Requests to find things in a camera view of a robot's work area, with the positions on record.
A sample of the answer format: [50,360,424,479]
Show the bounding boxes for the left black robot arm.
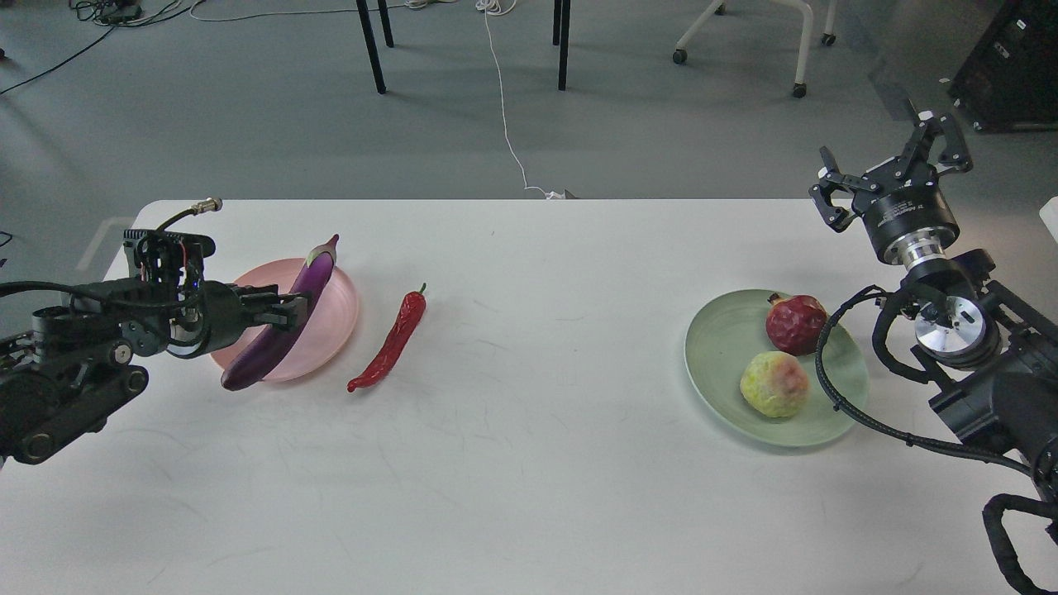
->
[1,198,336,464]

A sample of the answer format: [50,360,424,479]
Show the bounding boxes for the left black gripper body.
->
[169,281,248,358]

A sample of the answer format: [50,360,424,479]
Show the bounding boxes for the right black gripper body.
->
[856,169,960,267]

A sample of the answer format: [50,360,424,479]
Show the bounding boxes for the pink plate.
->
[236,257,360,382]

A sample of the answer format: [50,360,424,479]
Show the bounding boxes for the yellow green apple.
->
[738,350,810,418]

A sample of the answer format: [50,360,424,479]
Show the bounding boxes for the black table leg left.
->
[355,0,394,95]

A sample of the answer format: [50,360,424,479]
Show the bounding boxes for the black equipment case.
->
[948,1,1057,133]

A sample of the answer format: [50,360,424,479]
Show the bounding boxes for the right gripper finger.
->
[808,145,879,234]
[894,110,975,186]

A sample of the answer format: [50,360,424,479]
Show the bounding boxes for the white cable on floor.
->
[474,0,576,201]

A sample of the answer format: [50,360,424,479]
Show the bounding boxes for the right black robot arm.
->
[809,112,1057,594]

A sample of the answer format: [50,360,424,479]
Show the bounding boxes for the white rolling chair base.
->
[671,0,838,100]

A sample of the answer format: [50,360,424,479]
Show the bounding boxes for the black cables on floor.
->
[0,0,199,97]

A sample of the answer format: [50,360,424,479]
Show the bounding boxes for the red pomegranate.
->
[765,293,829,355]

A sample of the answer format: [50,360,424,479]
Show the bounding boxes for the red chili pepper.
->
[346,283,428,393]

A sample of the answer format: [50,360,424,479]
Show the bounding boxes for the purple eggplant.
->
[222,234,340,391]

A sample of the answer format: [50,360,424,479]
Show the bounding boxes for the black table leg right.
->
[551,0,572,92]

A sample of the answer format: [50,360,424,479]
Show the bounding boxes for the black table leg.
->
[355,0,394,95]
[551,0,572,92]

